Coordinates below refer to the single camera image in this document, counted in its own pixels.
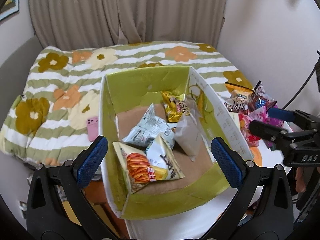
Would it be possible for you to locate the pink snack bag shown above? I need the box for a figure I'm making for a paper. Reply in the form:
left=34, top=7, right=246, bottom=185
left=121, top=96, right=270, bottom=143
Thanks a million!
left=238, top=113, right=261, bottom=147

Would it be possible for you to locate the floral striped green quilt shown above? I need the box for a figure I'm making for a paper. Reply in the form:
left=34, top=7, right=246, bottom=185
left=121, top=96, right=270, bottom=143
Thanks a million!
left=1, top=42, right=251, bottom=166

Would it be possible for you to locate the grey headboard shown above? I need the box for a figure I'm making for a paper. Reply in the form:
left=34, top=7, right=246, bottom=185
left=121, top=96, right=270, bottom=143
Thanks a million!
left=1, top=35, right=43, bottom=104

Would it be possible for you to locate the translucent pink packet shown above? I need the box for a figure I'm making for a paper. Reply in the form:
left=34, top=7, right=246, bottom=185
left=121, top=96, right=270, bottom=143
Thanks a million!
left=174, top=98, right=202, bottom=162

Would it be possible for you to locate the pink smartphone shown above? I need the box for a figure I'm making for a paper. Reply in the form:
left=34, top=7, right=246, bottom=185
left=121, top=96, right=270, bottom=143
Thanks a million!
left=86, top=116, right=99, bottom=142

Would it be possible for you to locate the person right hand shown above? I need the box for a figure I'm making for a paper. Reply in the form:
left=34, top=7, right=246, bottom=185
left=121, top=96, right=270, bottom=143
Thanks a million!
left=295, top=167, right=306, bottom=193

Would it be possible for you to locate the green cardboard box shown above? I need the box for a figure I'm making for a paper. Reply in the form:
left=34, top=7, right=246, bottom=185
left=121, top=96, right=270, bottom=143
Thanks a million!
left=99, top=66, right=252, bottom=220

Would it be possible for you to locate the purple chip bag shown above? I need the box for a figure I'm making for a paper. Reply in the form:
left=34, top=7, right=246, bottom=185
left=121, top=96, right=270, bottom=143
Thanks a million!
left=249, top=106, right=284, bottom=149

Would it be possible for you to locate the orange fries snack bag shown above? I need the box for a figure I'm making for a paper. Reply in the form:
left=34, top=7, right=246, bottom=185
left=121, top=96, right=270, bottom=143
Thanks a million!
left=113, top=141, right=168, bottom=194

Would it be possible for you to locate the white persimmon print tablecloth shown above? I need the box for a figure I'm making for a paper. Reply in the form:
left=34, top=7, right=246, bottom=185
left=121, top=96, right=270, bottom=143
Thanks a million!
left=125, top=109, right=295, bottom=240

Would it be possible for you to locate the grey purple snack bag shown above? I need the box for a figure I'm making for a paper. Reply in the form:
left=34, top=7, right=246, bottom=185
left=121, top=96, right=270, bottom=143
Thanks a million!
left=248, top=81, right=277, bottom=112

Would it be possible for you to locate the gold chocolate snack bag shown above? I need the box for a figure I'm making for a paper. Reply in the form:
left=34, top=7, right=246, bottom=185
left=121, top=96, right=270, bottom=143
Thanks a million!
left=161, top=91, right=190, bottom=123

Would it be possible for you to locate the orange yellow snack bag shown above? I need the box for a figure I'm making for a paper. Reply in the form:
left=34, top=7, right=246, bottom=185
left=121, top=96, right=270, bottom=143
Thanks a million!
left=225, top=82, right=253, bottom=102

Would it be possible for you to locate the white noodle snack bag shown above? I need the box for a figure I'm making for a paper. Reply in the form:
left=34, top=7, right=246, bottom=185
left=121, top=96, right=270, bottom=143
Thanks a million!
left=145, top=135, right=185, bottom=181

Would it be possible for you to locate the framed houses picture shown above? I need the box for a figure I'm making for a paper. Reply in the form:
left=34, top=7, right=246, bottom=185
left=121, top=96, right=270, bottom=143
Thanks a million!
left=0, top=0, right=20, bottom=21

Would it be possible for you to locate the grey white snack bag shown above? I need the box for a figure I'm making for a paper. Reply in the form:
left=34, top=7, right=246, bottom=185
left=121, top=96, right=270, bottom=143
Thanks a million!
left=122, top=103, right=175, bottom=150

